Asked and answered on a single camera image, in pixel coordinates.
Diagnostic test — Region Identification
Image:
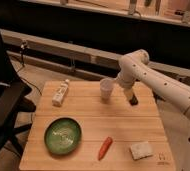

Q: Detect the black office chair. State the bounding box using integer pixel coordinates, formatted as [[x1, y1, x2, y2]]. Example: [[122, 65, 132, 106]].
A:
[[0, 35, 36, 155]]

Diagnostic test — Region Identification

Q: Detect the orange carrot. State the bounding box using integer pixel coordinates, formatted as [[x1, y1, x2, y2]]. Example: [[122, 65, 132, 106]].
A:
[[98, 137, 113, 160]]

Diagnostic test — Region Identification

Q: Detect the black cable on floor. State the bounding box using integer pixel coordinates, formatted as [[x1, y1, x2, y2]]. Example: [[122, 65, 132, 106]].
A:
[[8, 39, 43, 96]]

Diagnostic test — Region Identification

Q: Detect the green ceramic bowl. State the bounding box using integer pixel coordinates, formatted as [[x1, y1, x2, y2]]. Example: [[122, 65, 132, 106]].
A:
[[44, 117, 82, 155]]

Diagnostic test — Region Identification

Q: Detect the beige sponge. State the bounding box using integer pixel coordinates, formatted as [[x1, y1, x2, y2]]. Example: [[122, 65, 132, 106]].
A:
[[130, 141, 153, 160]]

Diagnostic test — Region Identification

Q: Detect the white ceramic cup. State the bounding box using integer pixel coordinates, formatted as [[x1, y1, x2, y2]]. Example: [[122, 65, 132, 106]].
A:
[[100, 78, 114, 100]]

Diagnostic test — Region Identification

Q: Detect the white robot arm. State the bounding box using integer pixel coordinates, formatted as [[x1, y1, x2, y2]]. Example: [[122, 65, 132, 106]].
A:
[[116, 49, 190, 171]]

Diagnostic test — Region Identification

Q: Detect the white plastic bottle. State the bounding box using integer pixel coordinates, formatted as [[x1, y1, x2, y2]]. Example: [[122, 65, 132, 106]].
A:
[[52, 79, 70, 107]]

